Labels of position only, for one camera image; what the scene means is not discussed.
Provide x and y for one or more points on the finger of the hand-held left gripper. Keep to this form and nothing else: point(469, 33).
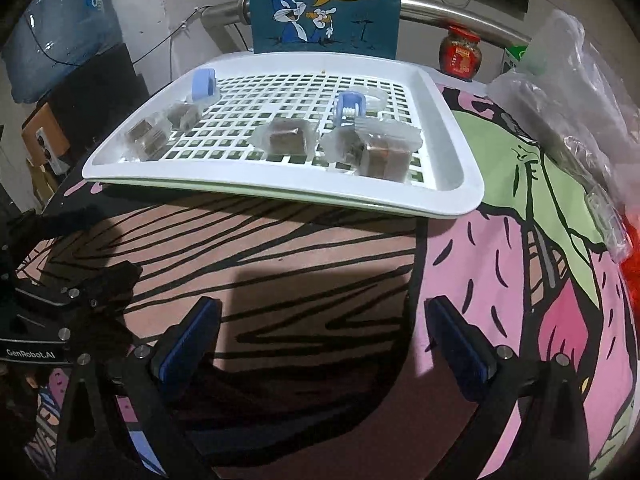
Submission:
point(107, 282)
point(75, 222)

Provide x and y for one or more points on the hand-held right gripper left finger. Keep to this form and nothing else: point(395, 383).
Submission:
point(192, 345)

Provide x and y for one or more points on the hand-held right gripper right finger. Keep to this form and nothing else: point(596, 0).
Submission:
point(460, 347)

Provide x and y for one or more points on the white slotted plastic tray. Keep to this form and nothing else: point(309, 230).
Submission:
point(300, 195)

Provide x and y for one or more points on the blue clip with white screw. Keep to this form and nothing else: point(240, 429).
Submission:
point(204, 85)
point(350, 107)

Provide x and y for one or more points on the black water dispenser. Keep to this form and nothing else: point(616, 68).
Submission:
point(100, 95)

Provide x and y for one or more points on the printed blanket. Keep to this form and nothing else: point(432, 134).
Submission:
point(300, 270)

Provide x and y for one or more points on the blue water jug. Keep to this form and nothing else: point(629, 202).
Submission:
point(60, 25)

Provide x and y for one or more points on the large clear brown snack packet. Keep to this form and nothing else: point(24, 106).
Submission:
point(392, 155)

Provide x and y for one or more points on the crumpled clear snack packet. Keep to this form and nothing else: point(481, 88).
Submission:
point(342, 147)

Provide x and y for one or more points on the large clear plastic bag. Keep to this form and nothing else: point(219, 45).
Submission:
point(570, 110)

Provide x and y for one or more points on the green and white box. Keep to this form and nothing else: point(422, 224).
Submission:
point(515, 60)

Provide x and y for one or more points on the red-label glass jar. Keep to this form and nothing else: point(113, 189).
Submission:
point(461, 52)

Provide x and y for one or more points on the blue cartoon rabbit poster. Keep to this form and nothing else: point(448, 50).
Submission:
point(325, 5)

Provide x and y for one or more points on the metal rail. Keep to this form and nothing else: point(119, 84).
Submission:
point(450, 12)

